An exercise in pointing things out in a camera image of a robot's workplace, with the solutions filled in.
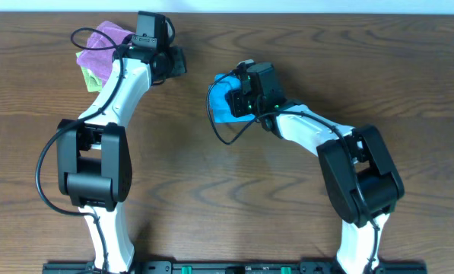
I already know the blue microfiber cloth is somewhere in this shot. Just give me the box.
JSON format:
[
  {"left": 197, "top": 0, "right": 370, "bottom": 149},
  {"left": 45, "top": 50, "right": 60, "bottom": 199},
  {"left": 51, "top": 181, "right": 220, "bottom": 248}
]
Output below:
[{"left": 209, "top": 76, "right": 254, "bottom": 123}]

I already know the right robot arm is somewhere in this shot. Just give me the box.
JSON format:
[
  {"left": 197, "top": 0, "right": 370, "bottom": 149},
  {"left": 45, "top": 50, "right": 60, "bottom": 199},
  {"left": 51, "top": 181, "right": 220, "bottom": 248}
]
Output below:
[{"left": 225, "top": 90, "right": 405, "bottom": 273}]

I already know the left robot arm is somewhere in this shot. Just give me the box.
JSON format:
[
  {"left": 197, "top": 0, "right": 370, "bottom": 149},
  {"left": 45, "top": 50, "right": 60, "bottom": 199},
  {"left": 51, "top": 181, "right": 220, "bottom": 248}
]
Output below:
[{"left": 56, "top": 46, "right": 186, "bottom": 273}]

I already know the purple folded cloth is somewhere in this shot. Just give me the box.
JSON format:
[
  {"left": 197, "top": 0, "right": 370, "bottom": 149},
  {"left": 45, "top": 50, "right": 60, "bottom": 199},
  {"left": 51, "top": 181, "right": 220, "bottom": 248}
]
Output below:
[{"left": 76, "top": 21, "right": 135, "bottom": 88}]

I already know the green folded cloth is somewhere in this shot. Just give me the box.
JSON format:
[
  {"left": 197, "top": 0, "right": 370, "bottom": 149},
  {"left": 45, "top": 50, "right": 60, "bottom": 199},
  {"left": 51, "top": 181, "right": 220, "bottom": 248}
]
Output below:
[{"left": 76, "top": 50, "right": 106, "bottom": 92}]

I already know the black left camera cable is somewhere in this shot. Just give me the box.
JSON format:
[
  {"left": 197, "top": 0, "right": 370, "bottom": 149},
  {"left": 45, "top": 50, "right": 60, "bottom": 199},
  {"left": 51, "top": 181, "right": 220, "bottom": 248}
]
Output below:
[{"left": 34, "top": 27, "right": 176, "bottom": 274}]

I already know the black camera cable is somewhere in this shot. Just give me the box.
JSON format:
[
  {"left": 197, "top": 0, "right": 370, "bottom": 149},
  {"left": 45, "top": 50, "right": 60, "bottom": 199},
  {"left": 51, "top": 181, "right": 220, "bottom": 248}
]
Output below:
[
  {"left": 205, "top": 70, "right": 382, "bottom": 274},
  {"left": 34, "top": 27, "right": 176, "bottom": 274}
]

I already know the black right camera cable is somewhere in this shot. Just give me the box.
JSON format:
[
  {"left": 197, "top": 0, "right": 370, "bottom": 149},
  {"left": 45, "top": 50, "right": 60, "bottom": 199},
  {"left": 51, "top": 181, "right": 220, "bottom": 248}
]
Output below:
[{"left": 205, "top": 70, "right": 382, "bottom": 274}]

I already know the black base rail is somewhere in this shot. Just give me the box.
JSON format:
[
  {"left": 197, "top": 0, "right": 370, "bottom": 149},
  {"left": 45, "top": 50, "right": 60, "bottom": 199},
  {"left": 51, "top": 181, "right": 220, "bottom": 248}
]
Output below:
[{"left": 42, "top": 260, "right": 428, "bottom": 274}]

